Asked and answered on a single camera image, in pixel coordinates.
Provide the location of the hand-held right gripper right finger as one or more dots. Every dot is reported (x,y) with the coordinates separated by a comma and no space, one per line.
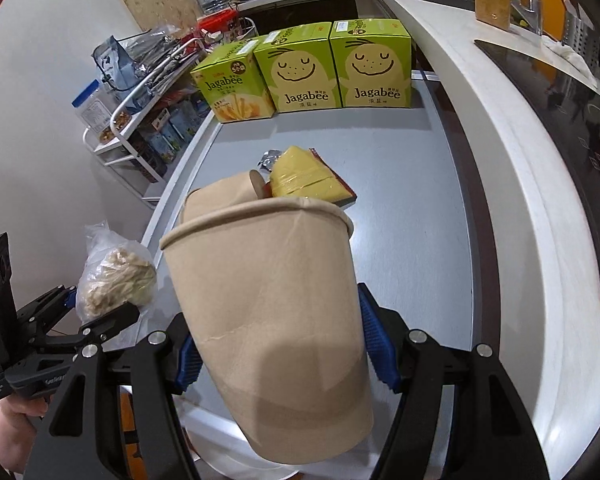
(377,340)

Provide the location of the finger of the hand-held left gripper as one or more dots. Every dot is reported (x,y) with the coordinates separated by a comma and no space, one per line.
(105,322)
(45,305)

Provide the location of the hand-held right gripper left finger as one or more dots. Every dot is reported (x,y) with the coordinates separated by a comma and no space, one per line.
(187,362)

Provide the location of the clear plastic bag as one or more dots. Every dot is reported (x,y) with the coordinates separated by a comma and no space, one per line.
(115,270)

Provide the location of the tall brown paper cup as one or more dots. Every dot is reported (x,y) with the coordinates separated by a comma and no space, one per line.
(270,310)

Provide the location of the person's left hand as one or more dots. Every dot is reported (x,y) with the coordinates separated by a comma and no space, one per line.
(12,417)

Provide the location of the white metal storage rack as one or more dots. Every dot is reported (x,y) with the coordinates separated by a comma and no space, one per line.
(152,192)

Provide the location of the crushed brown paper cup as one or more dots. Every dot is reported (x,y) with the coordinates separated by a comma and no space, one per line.
(215,200)

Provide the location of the yellow snack bag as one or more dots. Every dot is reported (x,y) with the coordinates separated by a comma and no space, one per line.
(300,177)

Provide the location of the clear container with blue lid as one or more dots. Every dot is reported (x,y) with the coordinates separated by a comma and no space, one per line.
(92,110)

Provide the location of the white kitchen counter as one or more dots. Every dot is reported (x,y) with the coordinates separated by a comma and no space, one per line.
(480,135)

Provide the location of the blue foil bag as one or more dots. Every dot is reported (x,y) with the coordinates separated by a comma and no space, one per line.
(112,62)

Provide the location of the green snack box with fries picture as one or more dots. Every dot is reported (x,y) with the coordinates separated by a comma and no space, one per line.
(230,80)

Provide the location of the green snack box with face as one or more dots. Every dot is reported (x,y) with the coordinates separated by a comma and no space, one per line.
(297,70)
(372,65)

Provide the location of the black induction cooktop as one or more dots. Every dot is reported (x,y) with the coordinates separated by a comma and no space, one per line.
(555,110)

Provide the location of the red plastic box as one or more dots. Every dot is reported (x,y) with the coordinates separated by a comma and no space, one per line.
(217,22)

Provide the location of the white cloth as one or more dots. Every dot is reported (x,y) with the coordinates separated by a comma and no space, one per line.
(565,50)

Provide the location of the steel utensil holder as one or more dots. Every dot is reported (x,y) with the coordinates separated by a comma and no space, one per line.
(582,35)

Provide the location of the orange cutting board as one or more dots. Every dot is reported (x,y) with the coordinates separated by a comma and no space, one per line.
(550,5)

